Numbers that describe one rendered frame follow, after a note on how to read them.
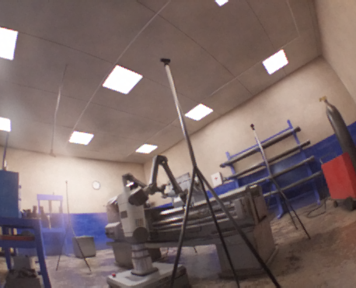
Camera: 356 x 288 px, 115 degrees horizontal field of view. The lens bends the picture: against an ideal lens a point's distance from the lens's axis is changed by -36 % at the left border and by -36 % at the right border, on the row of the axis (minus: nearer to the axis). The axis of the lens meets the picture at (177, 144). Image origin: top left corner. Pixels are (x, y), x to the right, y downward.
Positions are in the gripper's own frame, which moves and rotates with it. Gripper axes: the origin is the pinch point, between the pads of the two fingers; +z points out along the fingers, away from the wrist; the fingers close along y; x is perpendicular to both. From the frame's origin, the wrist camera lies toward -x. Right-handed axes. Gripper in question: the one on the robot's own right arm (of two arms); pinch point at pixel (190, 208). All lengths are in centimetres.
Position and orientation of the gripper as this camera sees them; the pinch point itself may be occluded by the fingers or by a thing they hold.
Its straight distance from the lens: 198.7
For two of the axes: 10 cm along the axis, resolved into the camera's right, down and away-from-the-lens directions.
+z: 5.3, 8.4, 0.2
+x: -4.8, 3.3, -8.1
